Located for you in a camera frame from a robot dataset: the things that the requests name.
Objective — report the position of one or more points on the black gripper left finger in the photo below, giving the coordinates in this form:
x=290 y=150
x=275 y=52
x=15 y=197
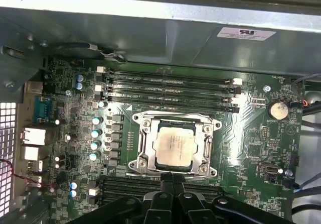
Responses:
x=160 y=209

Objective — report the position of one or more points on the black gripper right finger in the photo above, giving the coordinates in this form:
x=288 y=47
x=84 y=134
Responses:
x=193 y=209

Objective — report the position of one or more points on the metal socket cover frame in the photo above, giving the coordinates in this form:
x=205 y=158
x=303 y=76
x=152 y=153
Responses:
x=150 y=146

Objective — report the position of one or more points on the silver square CPU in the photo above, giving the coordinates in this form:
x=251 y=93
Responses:
x=175 y=146

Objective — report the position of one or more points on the CPU socket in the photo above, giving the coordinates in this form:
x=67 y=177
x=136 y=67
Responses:
x=134 y=164

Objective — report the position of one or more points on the black RAM slot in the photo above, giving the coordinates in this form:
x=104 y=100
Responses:
x=170 y=76
x=130 y=181
x=130 y=186
x=170 y=103
x=125 y=192
x=170 y=85
x=170 y=94

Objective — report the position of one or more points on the green motherboard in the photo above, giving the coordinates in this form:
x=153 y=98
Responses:
x=250 y=138

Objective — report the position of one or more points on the silver coin battery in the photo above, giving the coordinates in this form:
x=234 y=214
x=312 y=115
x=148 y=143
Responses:
x=278 y=109

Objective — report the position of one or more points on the open black PC case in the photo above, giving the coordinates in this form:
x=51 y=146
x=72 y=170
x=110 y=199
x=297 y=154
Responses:
x=150 y=33

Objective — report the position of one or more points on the white label sticker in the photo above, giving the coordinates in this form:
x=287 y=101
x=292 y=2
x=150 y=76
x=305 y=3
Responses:
x=245 y=34

